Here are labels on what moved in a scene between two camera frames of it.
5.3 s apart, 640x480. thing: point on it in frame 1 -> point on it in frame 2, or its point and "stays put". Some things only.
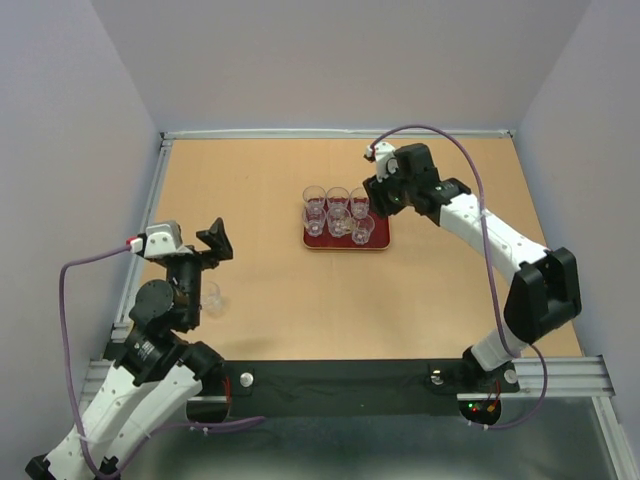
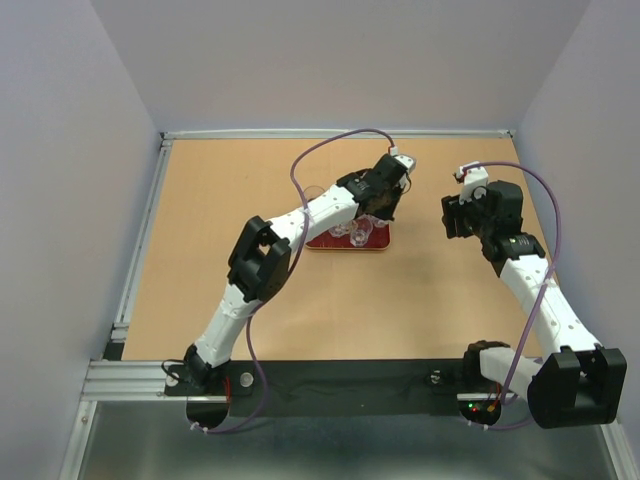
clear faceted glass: (314, 199) stays put
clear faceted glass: (365, 226) stays put
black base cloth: (291, 388) stays put
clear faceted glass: (211, 299) -> (377, 222)
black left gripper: (217, 237) -> (388, 213)
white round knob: (246, 379) stays put
